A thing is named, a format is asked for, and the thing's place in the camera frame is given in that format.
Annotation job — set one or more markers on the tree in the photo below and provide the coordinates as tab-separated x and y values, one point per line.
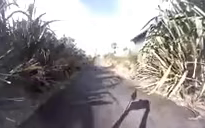
114	45

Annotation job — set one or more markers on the building with dark roof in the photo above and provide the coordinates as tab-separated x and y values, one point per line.
139	41

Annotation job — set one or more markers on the tall cane grass stand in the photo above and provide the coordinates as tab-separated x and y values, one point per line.
180	50
30	50

